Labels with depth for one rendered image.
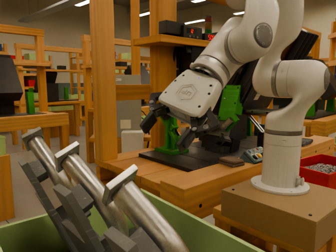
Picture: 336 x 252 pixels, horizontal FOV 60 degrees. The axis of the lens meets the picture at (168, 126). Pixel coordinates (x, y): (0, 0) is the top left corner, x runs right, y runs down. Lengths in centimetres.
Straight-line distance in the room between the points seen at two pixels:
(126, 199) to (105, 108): 123
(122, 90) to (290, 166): 103
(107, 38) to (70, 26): 1090
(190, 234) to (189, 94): 37
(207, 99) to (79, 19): 1217
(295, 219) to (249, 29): 53
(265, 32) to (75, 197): 44
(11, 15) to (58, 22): 164
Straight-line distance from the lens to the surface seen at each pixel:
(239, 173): 135
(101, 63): 152
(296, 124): 101
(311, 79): 97
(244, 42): 59
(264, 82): 101
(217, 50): 63
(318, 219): 88
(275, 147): 101
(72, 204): 43
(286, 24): 98
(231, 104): 169
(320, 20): 1118
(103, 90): 152
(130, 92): 172
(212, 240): 73
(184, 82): 60
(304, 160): 159
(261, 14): 61
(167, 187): 116
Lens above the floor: 129
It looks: 9 degrees down
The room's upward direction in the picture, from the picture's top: straight up
